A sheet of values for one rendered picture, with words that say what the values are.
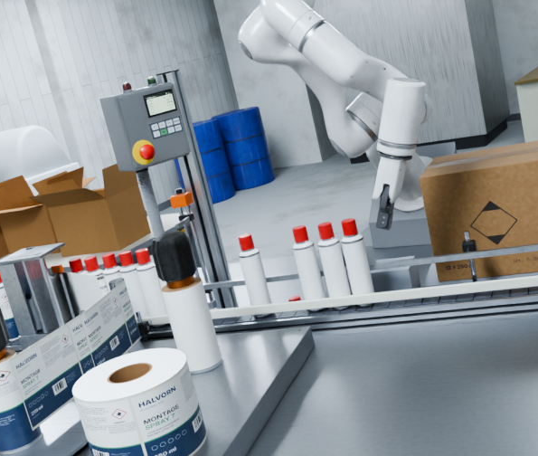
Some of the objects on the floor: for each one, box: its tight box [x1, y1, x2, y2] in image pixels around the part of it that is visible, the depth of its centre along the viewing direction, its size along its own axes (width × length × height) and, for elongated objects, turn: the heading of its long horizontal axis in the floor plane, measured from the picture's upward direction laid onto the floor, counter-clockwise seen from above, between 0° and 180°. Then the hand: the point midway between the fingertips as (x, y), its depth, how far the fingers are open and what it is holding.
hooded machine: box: [0, 125, 86, 196], centre depth 682 cm, size 66×59×131 cm
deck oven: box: [313, 0, 510, 164], centre depth 881 cm, size 170×130×218 cm
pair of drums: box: [174, 107, 275, 208], centre depth 891 cm, size 73×123×87 cm, turn 12°
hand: (384, 220), depth 178 cm, fingers closed
